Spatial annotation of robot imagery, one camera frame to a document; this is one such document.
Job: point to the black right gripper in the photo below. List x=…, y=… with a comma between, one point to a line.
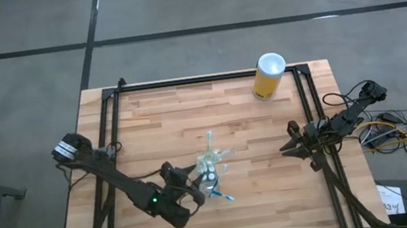
x=317, y=137

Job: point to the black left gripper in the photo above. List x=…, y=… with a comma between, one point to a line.
x=172, y=207

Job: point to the clear acrylic organizer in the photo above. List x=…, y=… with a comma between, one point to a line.
x=212, y=185

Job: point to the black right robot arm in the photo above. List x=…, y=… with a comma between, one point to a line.
x=348, y=117

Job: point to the yellow wipes canister white lid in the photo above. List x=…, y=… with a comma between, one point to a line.
x=270, y=68

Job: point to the black power brick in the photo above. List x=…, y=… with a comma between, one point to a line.
x=391, y=118

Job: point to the white paper sheet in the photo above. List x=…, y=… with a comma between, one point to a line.
x=390, y=196

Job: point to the black floor tape strip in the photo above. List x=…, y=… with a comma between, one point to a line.
x=178, y=33
x=91, y=36

